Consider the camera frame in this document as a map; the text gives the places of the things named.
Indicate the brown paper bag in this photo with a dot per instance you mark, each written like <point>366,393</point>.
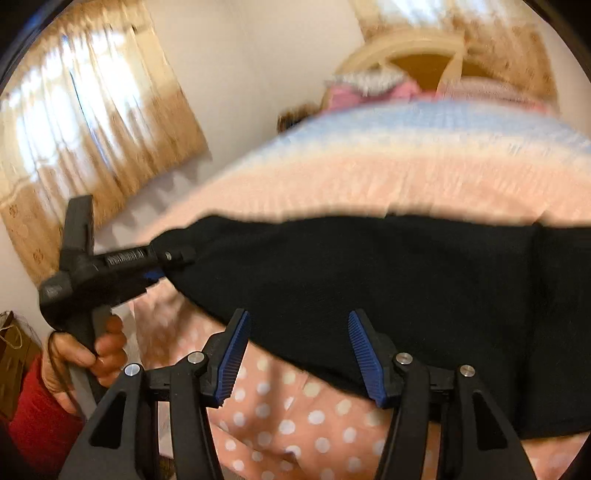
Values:
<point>16,350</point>

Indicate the grey patterned pillow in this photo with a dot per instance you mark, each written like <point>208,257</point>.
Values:
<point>369,82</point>

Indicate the person's left forearm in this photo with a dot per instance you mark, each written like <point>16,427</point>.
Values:
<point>41,415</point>

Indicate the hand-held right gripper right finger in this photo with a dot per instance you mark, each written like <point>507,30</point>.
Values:
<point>367,360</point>

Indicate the black pants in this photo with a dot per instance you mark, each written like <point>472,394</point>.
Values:
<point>392,277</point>

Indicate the striped pillow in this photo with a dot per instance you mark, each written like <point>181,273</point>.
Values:
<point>489,90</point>

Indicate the cream and wooden headboard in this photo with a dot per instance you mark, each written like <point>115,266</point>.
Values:
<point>415,64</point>

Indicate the polka dot bedspread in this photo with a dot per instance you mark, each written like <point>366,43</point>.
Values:
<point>369,175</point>

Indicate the pink folded blanket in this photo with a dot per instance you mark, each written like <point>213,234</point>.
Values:
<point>344,98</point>

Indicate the brown patterned bag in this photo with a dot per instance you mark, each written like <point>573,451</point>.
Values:
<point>295,120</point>

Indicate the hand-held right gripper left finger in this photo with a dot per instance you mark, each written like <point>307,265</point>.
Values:
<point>233,355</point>

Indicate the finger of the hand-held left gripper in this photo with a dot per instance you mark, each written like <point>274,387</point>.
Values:
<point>168,258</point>

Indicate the beige floral curtain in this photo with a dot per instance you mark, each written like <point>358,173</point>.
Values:
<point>508,46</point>
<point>92,115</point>

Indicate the person's left hand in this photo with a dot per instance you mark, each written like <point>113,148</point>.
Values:
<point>111,348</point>

